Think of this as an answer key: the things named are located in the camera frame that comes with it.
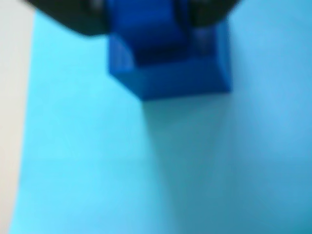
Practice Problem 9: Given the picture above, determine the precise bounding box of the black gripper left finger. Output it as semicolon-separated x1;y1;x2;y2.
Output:
21;0;111;37

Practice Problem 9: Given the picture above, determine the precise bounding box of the small blue cube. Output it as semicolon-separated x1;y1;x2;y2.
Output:
107;21;233;102

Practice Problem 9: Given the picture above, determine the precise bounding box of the light blue paper square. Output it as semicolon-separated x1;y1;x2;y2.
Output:
8;0;312;234

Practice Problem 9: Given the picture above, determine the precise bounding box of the tiny blue cube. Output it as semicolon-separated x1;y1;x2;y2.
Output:
106;0;191;56

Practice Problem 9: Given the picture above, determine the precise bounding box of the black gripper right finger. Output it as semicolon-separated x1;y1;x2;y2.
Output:
188;0;241;29

